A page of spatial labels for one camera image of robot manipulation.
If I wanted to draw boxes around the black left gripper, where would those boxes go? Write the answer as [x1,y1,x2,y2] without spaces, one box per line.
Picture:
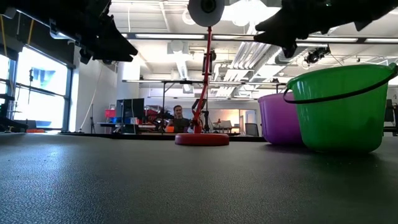
[49,0,139,65]

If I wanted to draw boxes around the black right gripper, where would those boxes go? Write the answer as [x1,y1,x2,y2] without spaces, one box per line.
[252,0,328,59]

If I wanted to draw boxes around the white ceiling pipes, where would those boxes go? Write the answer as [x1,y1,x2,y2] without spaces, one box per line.
[214,18,287,97]

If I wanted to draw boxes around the black computer monitor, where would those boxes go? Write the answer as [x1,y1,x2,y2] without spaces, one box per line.
[116,98,146,119]

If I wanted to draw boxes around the black crossbar light strips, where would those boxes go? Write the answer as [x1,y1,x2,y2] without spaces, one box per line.
[49,30,398,44]

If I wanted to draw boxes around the large bright window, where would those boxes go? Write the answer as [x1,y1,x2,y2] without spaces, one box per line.
[0,45,73,131]

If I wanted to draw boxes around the blue storage bin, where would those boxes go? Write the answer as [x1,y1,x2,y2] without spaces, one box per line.
[109,117,140,124]

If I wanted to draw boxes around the red black machine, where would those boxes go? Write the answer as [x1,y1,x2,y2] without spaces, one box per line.
[143,105,174,131]

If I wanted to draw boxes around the purple plastic bucket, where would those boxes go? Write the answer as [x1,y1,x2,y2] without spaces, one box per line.
[257,92,304,146]

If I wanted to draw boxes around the black office chair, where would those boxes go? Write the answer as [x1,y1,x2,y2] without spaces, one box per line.
[244,122,260,137]

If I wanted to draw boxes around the person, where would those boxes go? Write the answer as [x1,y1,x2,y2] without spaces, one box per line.
[167,105,192,134]

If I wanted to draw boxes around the green plastic bucket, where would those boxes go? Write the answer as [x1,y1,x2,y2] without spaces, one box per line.
[282,63,398,155]

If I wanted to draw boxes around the black equipment stand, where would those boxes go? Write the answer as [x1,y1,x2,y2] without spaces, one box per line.
[0,93,29,133]

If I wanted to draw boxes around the black equipment rack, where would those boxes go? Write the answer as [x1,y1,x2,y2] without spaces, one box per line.
[385,98,398,136]

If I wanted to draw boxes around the yellow cable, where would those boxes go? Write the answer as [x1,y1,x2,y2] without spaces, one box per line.
[27,18,35,46]

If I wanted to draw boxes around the red camera stand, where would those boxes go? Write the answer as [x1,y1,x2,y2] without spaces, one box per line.
[174,0,230,147]

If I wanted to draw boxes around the black overhead frame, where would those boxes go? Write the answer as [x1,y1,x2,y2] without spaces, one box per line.
[121,79,287,108]

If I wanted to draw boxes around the black table frame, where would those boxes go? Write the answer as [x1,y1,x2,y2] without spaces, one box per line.
[60,131,268,142]

